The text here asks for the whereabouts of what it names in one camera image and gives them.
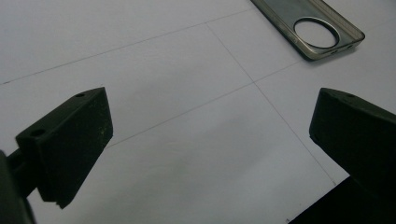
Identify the translucent dark phone case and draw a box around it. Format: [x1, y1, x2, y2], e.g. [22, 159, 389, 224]
[250, 0, 366, 62]

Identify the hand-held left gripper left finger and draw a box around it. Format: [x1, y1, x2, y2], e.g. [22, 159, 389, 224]
[15, 87, 114, 210]

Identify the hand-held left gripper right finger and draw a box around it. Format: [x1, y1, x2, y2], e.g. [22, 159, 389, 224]
[308, 87, 396, 195]

